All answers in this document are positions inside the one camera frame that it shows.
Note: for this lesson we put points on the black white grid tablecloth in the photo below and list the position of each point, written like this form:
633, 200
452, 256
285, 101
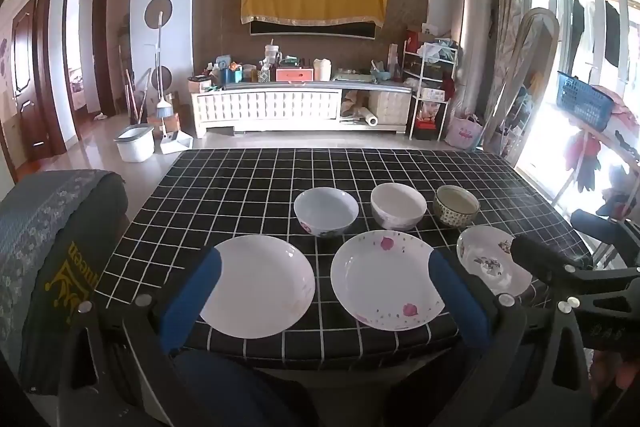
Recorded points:
326, 255

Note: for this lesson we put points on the white plastic bucket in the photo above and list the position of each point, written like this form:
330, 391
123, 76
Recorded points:
135, 143

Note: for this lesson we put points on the yellow cloth covered television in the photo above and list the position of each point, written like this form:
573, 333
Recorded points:
345, 18

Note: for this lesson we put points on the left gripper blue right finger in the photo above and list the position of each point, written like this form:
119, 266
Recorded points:
467, 299

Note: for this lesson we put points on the white metal shelf rack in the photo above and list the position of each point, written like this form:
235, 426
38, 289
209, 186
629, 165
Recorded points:
427, 68

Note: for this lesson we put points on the silver standing air conditioner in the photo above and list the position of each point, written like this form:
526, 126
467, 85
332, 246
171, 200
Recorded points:
470, 30

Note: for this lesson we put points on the small floral patterned bowl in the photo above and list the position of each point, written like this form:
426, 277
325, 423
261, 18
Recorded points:
455, 207

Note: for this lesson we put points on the white bowl pink pattern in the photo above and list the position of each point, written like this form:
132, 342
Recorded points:
397, 206

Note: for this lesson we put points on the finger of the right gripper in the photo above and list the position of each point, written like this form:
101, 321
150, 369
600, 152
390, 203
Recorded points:
623, 235
539, 260

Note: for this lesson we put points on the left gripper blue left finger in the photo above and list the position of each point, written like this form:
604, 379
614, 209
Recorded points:
184, 296

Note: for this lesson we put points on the white plate pink flowers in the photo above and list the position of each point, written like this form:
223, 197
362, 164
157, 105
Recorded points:
382, 279

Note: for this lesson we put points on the leaning ironing board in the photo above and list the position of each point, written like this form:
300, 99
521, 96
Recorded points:
527, 76

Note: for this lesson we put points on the pink tote bag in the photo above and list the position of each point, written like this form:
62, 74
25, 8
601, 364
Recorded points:
464, 132

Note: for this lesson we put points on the white mop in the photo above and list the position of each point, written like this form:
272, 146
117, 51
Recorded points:
175, 141

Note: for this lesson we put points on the pink drawer box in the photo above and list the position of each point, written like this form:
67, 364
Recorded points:
294, 74

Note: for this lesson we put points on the white plate cartoon pictures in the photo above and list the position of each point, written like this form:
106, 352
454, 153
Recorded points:
485, 252

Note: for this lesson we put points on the blue plastic basket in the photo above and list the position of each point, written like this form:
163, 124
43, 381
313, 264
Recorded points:
584, 102

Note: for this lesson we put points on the brown wooden door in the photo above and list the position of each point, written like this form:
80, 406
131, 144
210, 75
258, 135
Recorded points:
33, 127

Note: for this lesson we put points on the white bowl red emblem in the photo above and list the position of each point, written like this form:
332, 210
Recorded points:
325, 211

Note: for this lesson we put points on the paper towel roll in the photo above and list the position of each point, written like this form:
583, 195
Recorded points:
362, 114

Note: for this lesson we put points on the plain white plate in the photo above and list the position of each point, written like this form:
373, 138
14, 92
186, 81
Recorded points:
266, 286

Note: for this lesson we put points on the white tv cabinet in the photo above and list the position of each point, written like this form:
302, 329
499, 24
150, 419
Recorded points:
300, 106

